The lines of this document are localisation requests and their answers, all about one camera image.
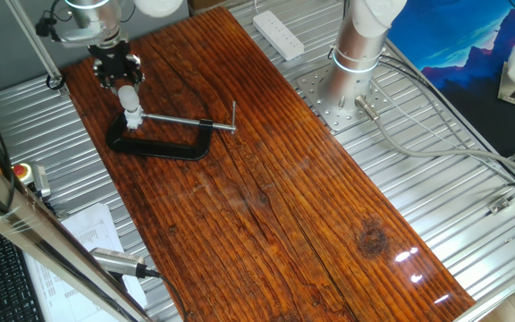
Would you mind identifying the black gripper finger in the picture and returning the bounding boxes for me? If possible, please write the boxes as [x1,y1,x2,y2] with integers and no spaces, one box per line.
[92,60,118,93]
[125,54,147,89]

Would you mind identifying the thin white cable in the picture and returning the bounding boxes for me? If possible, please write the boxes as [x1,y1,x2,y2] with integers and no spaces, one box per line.
[370,79,515,182]

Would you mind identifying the red emergency stop button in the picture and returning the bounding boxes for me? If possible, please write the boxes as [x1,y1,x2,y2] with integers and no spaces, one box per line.
[11,162,52,199]

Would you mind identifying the printed paper sheets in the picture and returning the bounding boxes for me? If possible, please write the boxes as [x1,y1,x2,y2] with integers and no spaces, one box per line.
[22,203,149,322]

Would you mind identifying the brown wooden board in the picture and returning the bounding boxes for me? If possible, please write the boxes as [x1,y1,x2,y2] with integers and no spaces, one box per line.
[63,6,477,322]

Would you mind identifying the small white cap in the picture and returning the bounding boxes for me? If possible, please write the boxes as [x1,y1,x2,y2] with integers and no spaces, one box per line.
[117,84,142,114]

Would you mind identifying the white lamp socket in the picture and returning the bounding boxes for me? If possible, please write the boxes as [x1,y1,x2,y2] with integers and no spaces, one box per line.
[122,106,145,131]

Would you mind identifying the shiny metal frame bar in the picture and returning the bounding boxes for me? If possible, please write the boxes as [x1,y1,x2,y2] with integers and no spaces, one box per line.
[0,142,151,322]

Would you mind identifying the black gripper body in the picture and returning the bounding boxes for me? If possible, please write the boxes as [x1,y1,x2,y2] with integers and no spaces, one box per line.
[89,40,145,75]

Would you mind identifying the black camera cable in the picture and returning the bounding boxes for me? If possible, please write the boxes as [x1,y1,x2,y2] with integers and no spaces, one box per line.
[143,267,188,322]

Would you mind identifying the aluminium frame pole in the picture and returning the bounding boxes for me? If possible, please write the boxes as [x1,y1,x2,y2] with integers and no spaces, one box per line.
[4,0,72,97]

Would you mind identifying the blue mountain picture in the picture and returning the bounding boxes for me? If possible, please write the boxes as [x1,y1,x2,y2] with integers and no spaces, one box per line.
[386,0,515,158]

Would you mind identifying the thick grey robot cable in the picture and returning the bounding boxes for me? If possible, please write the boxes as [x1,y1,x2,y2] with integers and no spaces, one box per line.
[354,95,515,185]

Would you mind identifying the silver ribbed camera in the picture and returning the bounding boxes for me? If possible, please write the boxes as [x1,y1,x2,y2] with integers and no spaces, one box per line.
[89,247,148,279]

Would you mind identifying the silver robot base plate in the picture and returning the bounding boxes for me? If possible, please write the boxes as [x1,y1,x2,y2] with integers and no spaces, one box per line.
[296,66,393,132]

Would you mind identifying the black metal C-clamp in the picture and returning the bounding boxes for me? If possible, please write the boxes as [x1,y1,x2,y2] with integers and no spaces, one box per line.
[105,101,239,163]

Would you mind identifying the white power strip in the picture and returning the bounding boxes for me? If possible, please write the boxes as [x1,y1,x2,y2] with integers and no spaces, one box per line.
[252,10,306,62]

